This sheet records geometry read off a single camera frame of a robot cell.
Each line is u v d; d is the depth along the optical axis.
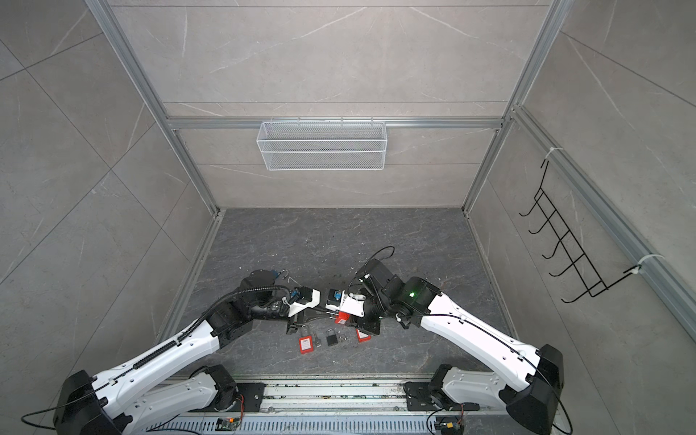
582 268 0.65
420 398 0.73
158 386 0.47
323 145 1.00
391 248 1.08
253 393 0.73
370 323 0.61
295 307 0.58
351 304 0.59
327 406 0.73
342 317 0.66
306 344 0.82
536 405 0.37
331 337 0.84
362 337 0.82
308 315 0.62
